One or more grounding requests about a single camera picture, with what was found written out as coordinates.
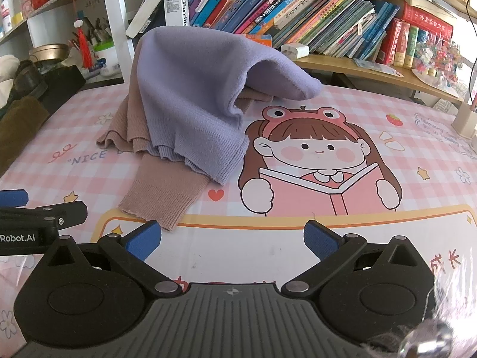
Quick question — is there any red thick dictionary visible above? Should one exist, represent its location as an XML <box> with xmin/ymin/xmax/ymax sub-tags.
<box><xmin>383</xmin><ymin>0</ymin><xmax>453</xmax><ymax>41</ymax></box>

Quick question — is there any white blue orange box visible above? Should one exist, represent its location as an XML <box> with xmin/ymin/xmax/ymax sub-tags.
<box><xmin>164</xmin><ymin>0</ymin><xmax>190</xmax><ymax>27</ymax></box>

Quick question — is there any pink checkered cartoon tablecloth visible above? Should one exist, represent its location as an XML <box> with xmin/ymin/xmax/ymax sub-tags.
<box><xmin>1</xmin><ymin>86</ymin><xmax>476</xmax><ymax>286</ymax></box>

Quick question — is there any beige pen holder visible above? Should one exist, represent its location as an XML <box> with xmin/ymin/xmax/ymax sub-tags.
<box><xmin>451</xmin><ymin>103</ymin><xmax>477</xmax><ymax>139</ymax></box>

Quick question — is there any white and wood bookshelf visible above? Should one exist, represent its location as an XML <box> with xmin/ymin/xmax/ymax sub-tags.
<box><xmin>1</xmin><ymin>0</ymin><xmax>476</xmax><ymax>104</ymax></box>

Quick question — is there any cream garment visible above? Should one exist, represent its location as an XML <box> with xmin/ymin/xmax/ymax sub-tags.
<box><xmin>0</xmin><ymin>54</ymin><xmax>20</xmax><ymax>108</ymax></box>

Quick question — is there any brown corduroy garment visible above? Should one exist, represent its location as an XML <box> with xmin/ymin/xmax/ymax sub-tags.
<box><xmin>0</xmin><ymin>96</ymin><xmax>49</xmax><ymax>175</ymax></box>

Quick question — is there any purple and mauve sweater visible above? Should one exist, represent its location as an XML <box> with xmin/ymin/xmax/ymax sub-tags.
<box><xmin>97</xmin><ymin>27</ymin><xmax>322</xmax><ymax>230</ymax></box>

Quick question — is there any white green-lid jar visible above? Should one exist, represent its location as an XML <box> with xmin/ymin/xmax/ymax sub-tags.
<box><xmin>93</xmin><ymin>39</ymin><xmax>120</xmax><ymax>77</ymax></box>

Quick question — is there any golden metal bowl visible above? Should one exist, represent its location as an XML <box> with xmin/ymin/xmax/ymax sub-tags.
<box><xmin>29</xmin><ymin>43</ymin><xmax>69</xmax><ymax>63</ymax></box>

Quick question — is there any row of leaning books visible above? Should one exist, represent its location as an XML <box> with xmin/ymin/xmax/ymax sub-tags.
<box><xmin>126</xmin><ymin>0</ymin><xmax>402</xmax><ymax>65</ymax></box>

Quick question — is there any red tassel ornament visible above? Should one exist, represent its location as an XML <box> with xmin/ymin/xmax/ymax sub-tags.
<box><xmin>74</xmin><ymin>11</ymin><xmax>93</xmax><ymax>69</ymax></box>

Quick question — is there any white charger block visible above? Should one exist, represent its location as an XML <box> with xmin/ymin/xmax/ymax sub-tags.
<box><xmin>281</xmin><ymin>43</ymin><xmax>310</xmax><ymax>61</ymax></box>

